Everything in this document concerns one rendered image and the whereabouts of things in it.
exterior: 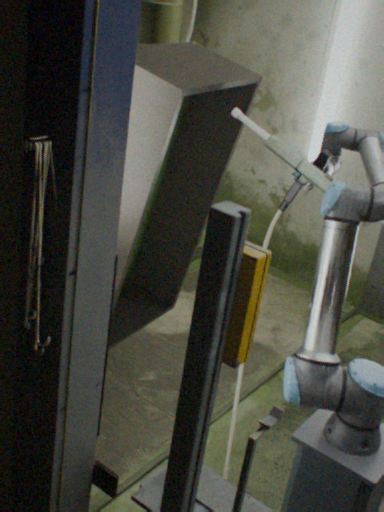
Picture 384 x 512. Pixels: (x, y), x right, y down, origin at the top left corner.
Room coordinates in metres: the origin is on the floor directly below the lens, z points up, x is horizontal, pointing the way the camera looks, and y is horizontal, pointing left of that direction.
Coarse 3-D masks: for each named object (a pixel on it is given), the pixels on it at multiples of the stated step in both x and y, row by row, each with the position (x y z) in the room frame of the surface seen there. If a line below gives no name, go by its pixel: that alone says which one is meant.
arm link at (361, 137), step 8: (360, 136) 2.59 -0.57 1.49; (368, 136) 2.57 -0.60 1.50; (376, 136) 2.58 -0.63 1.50; (352, 144) 2.59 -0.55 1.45; (360, 144) 2.56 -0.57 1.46; (368, 144) 2.50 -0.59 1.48; (376, 144) 2.50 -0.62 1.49; (360, 152) 2.52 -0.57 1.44; (368, 152) 2.44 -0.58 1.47; (376, 152) 2.42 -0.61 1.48; (368, 160) 2.37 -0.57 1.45; (376, 160) 2.34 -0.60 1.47; (368, 168) 2.32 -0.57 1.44; (376, 168) 2.28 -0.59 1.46; (368, 176) 2.27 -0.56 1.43; (376, 176) 2.22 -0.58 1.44; (368, 184) 2.24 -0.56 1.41; (376, 184) 2.13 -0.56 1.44; (376, 192) 2.04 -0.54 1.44; (376, 200) 2.02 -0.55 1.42; (376, 208) 2.01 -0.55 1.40; (376, 216) 2.01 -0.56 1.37
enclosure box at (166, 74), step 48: (144, 48) 2.53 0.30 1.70; (192, 48) 2.77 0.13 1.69; (144, 96) 2.27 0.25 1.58; (192, 96) 2.88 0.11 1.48; (240, 96) 2.77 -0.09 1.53; (144, 144) 2.26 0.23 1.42; (192, 144) 2.86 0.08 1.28; (144, 192) 2.25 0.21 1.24; (192, 192) 2.84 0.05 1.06; (144, 240) 2.95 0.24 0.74; (192, 240) 2.82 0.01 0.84; (144, 288) 2.92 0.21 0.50
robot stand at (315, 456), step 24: (312, 432) 1.83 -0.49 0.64; (312, 456) 1.76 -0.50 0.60; (336, 456) 1.72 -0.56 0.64; (288, 480) 1.82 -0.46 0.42; (312, 480) 1.75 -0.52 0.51; (336, 480) 1.70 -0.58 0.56; (360, 480) 1.66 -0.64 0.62; (288, 504) 1.78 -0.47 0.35; (312, 504) 1.73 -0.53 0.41; (336, 504) 1.69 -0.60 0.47; (360, 504) 1.67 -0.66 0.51
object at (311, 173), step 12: (240, 120) 2.49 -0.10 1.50; (264, 132) 2.44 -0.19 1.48; (264, 144) 2.42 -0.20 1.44; (276, 144) 2.39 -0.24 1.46; (288, 156) 2.37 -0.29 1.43; (300, 156) 2.37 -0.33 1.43; (300, 168) 2.34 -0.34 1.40; (312, 168) 2.33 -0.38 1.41; (300, 180) 2.35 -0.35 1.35; (312, 180) 2.32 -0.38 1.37; (324, 180) 2.30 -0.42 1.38; (288, 192) 2.36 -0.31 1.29; (324, 192) 2.29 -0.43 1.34; (288, 204) 2.37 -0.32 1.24
